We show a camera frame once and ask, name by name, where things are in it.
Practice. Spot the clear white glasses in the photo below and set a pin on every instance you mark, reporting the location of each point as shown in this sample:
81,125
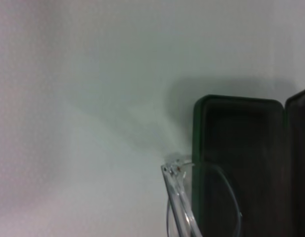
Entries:
177,195

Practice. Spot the green glasses case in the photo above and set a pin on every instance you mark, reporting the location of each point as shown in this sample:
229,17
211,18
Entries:
241,138

